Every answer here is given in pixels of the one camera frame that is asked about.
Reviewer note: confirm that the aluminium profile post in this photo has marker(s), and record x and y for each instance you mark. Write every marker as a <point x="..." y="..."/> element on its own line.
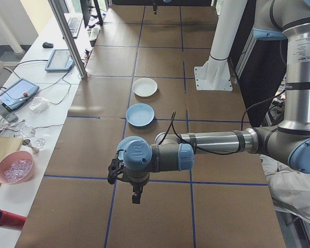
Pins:
<point x="67" y="38"/>

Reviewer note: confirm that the white wall pipe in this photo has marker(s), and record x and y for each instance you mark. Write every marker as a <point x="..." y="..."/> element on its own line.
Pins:
<point x="14" y="33"/>

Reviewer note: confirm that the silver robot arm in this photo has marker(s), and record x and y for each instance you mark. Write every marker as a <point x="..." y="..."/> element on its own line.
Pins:
<point x="217" y="140"/>

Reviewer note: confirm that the small metal jigger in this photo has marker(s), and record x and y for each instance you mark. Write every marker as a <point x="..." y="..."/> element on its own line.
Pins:
<point x="31" y="145"/>

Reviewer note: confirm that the aluminium frame bar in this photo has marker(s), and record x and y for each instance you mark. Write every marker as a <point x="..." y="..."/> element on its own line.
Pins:
<point x="246" y="54"/>

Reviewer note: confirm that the light blue plastic plate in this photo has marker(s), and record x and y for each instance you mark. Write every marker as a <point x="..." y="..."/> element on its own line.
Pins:
<point x="140" y="115"/>

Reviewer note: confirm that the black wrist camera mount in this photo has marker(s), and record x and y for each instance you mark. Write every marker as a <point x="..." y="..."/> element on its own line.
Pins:
<point x="115" y="169"/>

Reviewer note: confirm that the white fabric garment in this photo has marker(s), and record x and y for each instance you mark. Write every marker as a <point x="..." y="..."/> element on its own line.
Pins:
<point x="289" y="191"/>

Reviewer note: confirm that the pink plastic bowl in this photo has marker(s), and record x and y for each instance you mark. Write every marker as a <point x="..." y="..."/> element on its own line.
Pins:
<point x="28" y="171"/>

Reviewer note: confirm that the blue grey teach pendant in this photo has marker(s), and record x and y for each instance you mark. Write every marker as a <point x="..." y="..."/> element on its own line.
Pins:
<point x="59" y="60"/>
<point x="18" y="94"/>

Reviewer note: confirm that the wooden cutting board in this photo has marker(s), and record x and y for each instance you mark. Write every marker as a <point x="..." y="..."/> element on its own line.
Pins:
<point x="3" y="149"/>

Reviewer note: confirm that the black monitor stand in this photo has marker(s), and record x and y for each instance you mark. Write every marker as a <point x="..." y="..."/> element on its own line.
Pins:
<point x="98" y="13"/>

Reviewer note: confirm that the crumpled white tissue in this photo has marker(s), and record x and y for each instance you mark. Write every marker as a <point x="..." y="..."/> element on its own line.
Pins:
<point x="38" y="104"/>

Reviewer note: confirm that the white plastic plate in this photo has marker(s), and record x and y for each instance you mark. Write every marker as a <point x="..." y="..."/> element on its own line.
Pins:
<point x="145" y="87"/>

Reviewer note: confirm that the small clear glass dish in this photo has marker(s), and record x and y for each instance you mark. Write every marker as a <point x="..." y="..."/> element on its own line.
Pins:
<point x="40" y="143"/>

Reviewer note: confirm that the clear bottle with black cap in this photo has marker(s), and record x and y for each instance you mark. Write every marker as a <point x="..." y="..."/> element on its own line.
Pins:
<point x="2" y="109"/>

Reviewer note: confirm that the black frame cover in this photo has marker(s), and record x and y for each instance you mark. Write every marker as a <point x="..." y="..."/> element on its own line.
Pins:
<point x="263" y="77"/>

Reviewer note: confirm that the red cylinder tube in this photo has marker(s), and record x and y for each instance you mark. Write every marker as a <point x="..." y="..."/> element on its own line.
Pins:
<point x="7" y="220"/>

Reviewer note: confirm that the black computer monitor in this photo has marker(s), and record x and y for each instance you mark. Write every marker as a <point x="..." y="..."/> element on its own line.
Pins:
<point x="85" y="13"/>

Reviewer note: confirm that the white column stand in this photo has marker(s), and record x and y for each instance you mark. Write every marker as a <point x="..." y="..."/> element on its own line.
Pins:
<point x="217" y="51"/>

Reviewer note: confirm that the clear ice cube heap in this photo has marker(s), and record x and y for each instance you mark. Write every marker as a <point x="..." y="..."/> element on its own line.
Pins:
<point x="16" y="168"/>

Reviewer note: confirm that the clear glass bowl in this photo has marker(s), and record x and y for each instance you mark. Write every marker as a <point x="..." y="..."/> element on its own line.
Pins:
<point x="27" y="130"/>

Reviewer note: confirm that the black computer keyboard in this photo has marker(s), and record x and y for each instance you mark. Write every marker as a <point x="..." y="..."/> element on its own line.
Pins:
<point x="73" y="25"/>

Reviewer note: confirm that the black computer mouse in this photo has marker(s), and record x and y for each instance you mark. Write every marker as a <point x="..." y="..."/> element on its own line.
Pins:
<point x="47" y="45"/>

